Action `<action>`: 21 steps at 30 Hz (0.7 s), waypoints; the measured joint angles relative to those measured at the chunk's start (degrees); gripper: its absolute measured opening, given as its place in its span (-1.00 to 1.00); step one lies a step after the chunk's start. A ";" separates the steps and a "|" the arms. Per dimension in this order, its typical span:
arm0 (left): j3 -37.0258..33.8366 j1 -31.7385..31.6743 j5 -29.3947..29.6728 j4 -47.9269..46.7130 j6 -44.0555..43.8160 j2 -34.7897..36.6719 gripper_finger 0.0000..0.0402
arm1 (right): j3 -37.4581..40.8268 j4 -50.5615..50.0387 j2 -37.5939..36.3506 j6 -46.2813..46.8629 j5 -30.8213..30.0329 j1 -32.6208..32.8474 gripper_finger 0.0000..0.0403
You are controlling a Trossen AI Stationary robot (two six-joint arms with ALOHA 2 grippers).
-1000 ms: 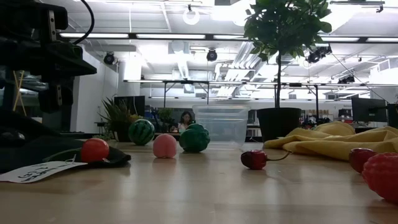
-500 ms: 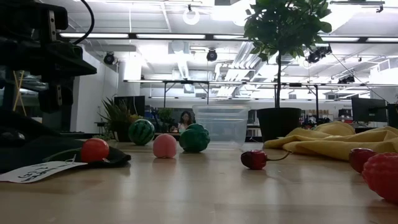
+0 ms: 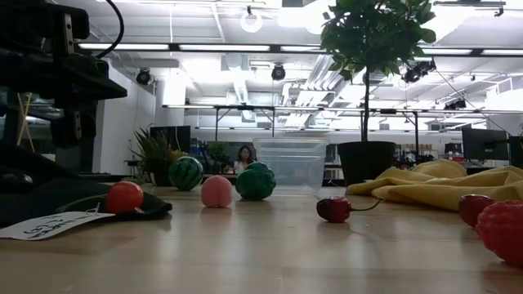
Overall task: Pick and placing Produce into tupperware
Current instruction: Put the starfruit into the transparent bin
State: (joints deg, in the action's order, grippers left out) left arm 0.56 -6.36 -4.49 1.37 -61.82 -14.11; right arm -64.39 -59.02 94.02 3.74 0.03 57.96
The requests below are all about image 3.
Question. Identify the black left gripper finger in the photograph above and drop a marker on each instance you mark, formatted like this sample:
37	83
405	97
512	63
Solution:
81	90
61	67

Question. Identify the striped green watermelon toy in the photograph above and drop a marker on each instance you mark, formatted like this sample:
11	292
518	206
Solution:
186	173

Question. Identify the pink peach toy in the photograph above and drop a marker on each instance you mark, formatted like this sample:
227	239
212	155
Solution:
216	192

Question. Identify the dark red cherry toy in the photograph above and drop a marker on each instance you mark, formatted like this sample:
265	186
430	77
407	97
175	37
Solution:
334	209
472	208

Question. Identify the red strawberry toy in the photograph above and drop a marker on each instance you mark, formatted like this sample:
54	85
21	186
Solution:
504	232

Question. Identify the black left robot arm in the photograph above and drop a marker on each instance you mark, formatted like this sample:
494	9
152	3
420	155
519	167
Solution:
8	69

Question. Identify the clear plastic tupperware container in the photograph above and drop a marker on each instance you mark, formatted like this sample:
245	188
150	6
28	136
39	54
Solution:
294	163

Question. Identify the long ceiling light strip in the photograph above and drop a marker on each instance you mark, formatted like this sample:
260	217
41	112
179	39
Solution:
300	48
224	47
122	46
445	51
502	52

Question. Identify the yellow wooden sticks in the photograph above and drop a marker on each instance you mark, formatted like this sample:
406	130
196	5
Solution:
24	118

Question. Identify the small potted succulent plant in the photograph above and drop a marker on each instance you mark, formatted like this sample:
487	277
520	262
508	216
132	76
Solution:
153	151

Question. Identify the black cloth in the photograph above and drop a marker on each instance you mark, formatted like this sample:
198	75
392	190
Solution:
61	188

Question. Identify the black computer monitor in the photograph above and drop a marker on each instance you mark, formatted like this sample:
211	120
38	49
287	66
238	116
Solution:
484	143
169	139
517	153

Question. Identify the red tomato toy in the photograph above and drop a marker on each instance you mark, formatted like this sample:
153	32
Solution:
124	197

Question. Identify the white paper tag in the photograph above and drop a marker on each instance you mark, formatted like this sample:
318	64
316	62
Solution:
49	224

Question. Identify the green background plant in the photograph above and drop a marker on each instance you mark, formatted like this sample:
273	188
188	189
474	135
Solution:
217	151

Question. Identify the person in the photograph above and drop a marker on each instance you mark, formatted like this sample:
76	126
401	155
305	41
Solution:
244	158

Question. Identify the dark green bell pepper toy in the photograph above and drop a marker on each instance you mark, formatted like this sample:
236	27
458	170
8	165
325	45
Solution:
255	181

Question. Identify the leafy plant in black pot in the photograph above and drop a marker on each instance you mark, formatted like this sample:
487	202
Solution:
365	163

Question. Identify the yellow cloth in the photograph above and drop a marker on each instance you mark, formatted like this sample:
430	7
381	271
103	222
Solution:
441	188

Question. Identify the black ceiling camera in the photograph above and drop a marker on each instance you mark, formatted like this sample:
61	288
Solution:
278	72
417	72
455	105
143	77

